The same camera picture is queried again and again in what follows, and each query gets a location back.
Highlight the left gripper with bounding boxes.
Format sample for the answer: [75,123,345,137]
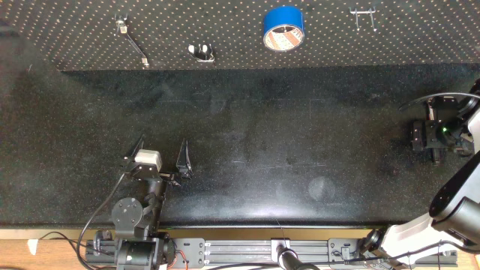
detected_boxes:
[122,133,194,187]

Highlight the pliers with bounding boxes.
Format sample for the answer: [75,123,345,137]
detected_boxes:
[187,43,216,64]

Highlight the wrench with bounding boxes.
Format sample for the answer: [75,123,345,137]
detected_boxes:
[115,19,151,71]

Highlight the roll of blue tape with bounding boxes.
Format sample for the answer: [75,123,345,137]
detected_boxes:
[262,4,306,53]

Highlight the hammer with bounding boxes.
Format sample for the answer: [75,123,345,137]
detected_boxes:
[426,100,442,167]

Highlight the black pegboard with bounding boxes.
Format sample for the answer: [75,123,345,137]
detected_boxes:
[0,0,480,73]

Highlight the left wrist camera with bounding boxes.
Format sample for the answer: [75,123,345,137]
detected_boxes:
[133,148,164,172]

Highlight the mounting rail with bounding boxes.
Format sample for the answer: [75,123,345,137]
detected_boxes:
[84,227,459,270]

